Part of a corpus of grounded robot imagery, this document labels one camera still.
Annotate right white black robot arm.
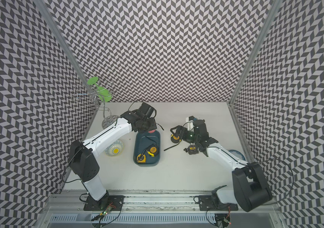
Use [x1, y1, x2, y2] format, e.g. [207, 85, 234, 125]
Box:
[170, 116, 273, 212]

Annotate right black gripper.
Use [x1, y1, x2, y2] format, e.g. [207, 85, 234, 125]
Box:
[170, 125, 200, 143]

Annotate black yellow round tape measure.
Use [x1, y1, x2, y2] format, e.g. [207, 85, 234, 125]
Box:
[164, 135, 181, 151]

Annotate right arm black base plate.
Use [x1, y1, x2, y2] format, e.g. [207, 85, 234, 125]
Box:
[198, 195, 239, 211]

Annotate aluminium front rail frame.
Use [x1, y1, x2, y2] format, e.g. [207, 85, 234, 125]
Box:
[35, 190, 286, 228]

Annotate dark teal storage box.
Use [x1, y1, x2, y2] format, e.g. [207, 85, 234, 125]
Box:
[133, 130, 161, 167]

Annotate small black yellow tape measure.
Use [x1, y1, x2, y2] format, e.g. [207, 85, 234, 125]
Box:
[184, 144, 199, 155]

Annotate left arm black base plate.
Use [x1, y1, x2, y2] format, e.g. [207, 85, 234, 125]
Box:
[83, 195, 124, 211]

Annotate glass bowl yellow flower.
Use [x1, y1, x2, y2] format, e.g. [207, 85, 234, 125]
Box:
[105, 140, 124, 157]

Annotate blue white patterned plate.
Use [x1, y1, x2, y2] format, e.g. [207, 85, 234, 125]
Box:
[229, 150, 246, 161]

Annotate yellow black square tape measure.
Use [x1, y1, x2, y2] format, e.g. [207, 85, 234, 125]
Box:
[136, 154, 146, 163]

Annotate metal wire stand green leaves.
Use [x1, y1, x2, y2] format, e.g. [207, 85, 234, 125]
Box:
[72, 77, 119, 129]

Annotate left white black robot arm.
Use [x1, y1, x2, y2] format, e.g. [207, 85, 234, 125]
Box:
[68, 107, 157, 201]

